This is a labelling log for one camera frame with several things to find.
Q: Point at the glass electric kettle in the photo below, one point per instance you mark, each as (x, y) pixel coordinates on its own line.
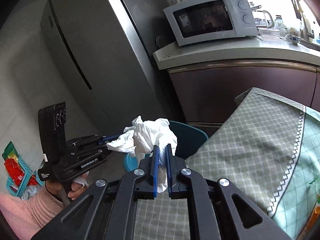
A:
(263, 18)

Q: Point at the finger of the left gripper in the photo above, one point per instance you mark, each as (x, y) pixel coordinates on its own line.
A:
(105, 151)
(105, 139)

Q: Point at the white tissue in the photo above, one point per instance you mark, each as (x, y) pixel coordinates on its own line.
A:
(139, 140)

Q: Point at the pink left sleeve forearm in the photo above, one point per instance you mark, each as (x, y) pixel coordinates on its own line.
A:
(27, 217)

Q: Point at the white microwave oven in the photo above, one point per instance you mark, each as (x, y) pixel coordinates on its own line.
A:
(194, 21)

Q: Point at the dark purple kitchen cabinets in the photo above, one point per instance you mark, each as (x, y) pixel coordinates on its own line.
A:
(207, 91)

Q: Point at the small patterned bowl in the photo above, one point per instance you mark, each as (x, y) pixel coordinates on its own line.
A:
(292, 39)

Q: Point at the teal basket with packages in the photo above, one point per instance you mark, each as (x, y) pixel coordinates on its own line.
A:
(22, 182)

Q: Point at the silver refrigerator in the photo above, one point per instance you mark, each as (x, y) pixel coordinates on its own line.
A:
(104, 50)

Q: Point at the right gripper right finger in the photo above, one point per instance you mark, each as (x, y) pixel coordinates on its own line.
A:
(174, 165)

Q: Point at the teal plastic trash bin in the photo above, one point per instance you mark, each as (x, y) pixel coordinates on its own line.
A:
(189, 141)

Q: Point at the patterned tablecloth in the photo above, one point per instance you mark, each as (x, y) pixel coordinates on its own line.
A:
(269, 149)

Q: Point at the black camera box left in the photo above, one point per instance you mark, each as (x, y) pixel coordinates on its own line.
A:
(52, 121)

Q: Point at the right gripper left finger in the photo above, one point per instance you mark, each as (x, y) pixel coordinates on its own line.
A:
(149, 183)

